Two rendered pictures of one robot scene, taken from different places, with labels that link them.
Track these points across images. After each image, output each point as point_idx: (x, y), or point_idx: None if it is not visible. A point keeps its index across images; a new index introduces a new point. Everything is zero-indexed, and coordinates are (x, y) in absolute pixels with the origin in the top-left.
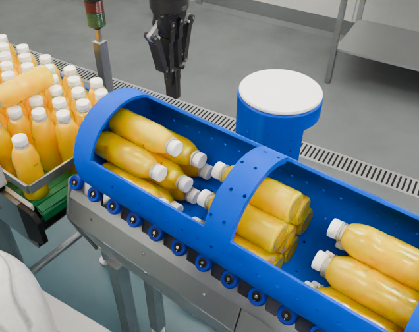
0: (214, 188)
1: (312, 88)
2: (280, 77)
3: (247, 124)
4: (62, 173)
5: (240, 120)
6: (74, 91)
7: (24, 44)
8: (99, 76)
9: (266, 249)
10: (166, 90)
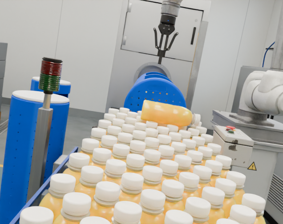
0: None
1: (33, 91)
2: (25, 94)
3: (64, 116)
4: None
5: (58, 119)
6: (136, 113)
7: (94, 129)
8: (45, 152)
9: None
10: (161, 62)
